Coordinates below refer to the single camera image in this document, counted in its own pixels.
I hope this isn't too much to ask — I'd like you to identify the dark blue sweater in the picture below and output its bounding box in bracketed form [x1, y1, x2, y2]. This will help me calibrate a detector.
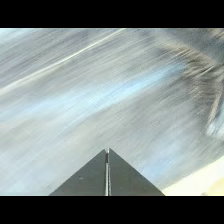
[0, 28, 224, 197]

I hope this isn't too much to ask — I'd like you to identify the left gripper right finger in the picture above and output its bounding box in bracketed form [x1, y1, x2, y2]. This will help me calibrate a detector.
[107, 148, 166, 197]

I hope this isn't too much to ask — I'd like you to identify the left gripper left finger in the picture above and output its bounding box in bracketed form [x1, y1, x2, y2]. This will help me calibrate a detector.
[49, 148, 108, 197]

